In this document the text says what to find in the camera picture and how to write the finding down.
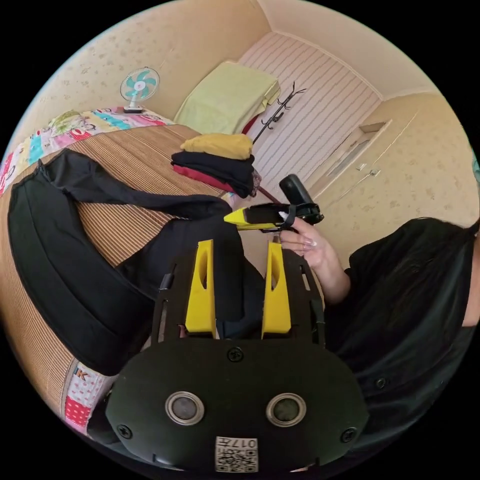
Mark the pile of clothes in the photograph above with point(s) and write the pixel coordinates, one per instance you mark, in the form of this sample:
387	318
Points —
217	165

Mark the person's right hand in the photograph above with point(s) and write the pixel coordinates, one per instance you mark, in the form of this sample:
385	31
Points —
313	249

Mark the black coat rack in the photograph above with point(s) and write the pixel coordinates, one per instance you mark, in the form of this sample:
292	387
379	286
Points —
275	116

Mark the cupboard under green cloth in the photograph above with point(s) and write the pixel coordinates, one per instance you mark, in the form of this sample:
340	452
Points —
221	97

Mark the person's right forearm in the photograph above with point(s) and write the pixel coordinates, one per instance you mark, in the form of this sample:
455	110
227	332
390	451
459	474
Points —
333	281

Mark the small teal table fan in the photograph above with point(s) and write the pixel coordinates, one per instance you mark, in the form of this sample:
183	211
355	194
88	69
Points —
139	85

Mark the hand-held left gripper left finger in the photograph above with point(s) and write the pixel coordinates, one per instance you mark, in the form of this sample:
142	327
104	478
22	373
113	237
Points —
198	300

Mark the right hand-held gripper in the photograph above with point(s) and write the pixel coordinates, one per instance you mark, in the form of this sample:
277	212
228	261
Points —
264	215

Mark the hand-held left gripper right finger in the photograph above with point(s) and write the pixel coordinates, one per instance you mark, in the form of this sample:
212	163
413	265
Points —
277	303

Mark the white door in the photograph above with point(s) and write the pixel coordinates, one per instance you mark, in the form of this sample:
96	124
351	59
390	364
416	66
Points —
352	153

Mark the black pants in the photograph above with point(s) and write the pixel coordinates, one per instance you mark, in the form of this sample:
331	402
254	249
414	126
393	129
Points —
63	262

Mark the person's body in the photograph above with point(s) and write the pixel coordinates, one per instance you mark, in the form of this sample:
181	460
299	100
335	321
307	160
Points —
405	300

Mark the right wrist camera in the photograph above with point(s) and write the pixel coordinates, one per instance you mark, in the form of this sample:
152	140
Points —
295	192

